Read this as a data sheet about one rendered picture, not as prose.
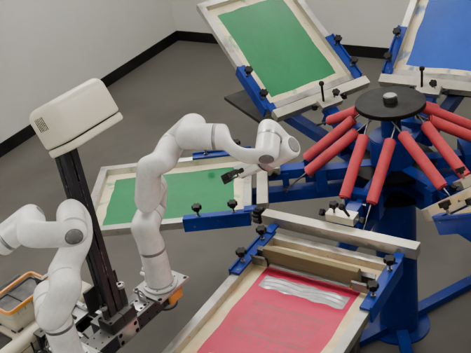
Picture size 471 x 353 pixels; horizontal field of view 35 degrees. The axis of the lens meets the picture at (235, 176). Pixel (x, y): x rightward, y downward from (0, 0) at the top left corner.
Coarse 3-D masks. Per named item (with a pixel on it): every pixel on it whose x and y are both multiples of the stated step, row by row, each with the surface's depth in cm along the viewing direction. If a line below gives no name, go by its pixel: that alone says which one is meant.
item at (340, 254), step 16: (272, 240) 312; (288, 240) 308; (304, 240) 306; (336, 256) 297; (352, 256) 293; (368, 256) 292; (224, 288) 288; (208, 304) 281; (192, 320) 275; (368, 320) 266; (176, 336) 268; (192, 336) 271; (352, 336) 256; (176, 352) 261; (336, 352) 250
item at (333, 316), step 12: (324, 288) 285; (336, 288) 284; (348, 288) 283; (300, 300) 281; (348, 300) 277; (312, 312) 274; (324, 312) 273; (336, 312) 272; (324, 324) 268; (336, 324) 267; (324, 336) 263; (264, 348) 262; (312, 348) 259
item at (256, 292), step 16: (272, 272) 297; (288, 272) 296; (256, 288) 290; (240, 304) 284; (272, 304) 281; (288, 304) 280; (224, 320) 277; (224, 336) 270; (208, 352) 264; (224, 352) 263; (240, 352) 262; (256, 352) 261
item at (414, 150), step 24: (336, 120) 361; (432, 120) 325; (456, 120) 338; (336, 144) 333; (360, 144) 324; (384, 144) 319; (408, 144) 315; (312, 168) 339; (384, 168) 315; (432, 168) 309
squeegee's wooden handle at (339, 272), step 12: (264, 252) 295; (276, 252) 291; (288, 252) 290; (276, 264) 295; (288, 264) 291; (300, 264) 287; (312, 264) 284; (324, 264) 281; (336, 264) 279; (324, 276) 284; (336, 276) 280; (348, 276) 277; (360, 276) 277
